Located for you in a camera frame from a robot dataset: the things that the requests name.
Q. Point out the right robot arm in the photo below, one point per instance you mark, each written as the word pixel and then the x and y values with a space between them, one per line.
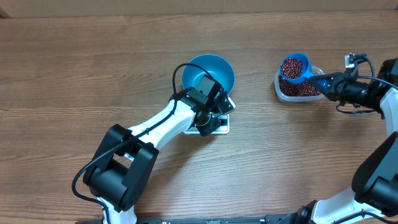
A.
pixel 373 189

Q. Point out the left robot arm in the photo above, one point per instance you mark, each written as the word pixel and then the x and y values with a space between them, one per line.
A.
pixel 120 169

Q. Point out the clear plastic food container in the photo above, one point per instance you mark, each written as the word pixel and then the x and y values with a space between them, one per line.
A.
pixel 298 97

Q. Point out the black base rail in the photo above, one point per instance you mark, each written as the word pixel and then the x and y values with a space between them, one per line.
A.
pixel 268 219

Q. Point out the teal round bowl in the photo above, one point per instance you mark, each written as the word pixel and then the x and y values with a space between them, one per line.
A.
pixel 219 68

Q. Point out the white digital kitchen scale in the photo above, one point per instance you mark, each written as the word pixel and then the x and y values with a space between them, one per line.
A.
pixel 223 129

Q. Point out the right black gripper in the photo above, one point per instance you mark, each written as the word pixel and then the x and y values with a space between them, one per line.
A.
pixel 338 82

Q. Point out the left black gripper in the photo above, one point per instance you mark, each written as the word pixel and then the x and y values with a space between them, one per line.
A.
pixel 206 129

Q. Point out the red adzuki beans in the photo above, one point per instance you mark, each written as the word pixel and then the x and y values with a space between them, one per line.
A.
pixel 306 88

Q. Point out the blue plastic measuring scoop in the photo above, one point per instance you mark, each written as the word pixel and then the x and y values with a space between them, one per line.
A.
pixel 296 69

